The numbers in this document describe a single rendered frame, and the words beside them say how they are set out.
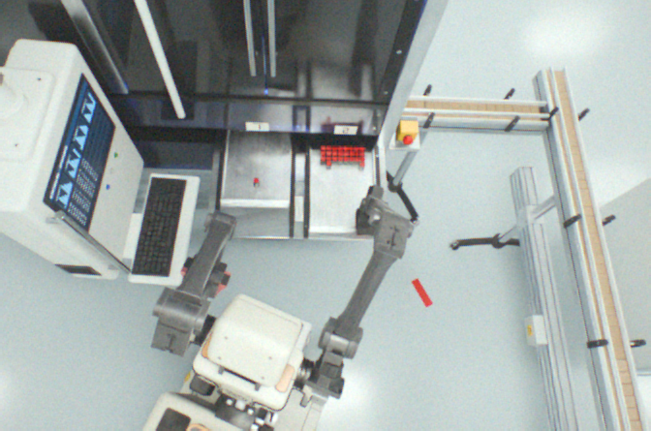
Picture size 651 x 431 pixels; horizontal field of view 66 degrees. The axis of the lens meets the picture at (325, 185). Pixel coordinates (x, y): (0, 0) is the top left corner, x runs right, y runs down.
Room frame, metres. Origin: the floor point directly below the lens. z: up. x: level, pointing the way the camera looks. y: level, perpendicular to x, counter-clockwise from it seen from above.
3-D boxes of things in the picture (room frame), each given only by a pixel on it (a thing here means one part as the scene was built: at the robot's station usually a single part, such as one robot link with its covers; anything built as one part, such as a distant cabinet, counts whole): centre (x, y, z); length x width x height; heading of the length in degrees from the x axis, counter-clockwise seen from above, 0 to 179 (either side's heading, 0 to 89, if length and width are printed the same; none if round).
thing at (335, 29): (0.99, 0.05, 1.50); 0.43 x 0.01 x 0.59; 100
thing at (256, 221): (0.80, 0.10, 0.87); 0.70 x 0.48 x 0.02; 100
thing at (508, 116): (1.25, -0.54, 0.92); 0.69 x 0.16 x 0.16; 100
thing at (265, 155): (0.84, 0.28, 0.90); 0.34 x 0.26 x 0.04; 10
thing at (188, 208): (0.53, 0.63, 0.79); 0.45 x 0.28 x 0.03; 7
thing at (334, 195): (0.80, -0.07, 0.90); 0.34 x 0.26 x 0.04; 11
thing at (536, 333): (0.47, -1.03, 0.50); 0.12 x 0.05 x 0.09; 10
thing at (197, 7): (0.91, 0.49, 1.50); 0.47 x 0.01 x 0.59; 100
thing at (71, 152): (0.53, 0.81, 1.19); 0.50 x 0.19 x 0.78; 7
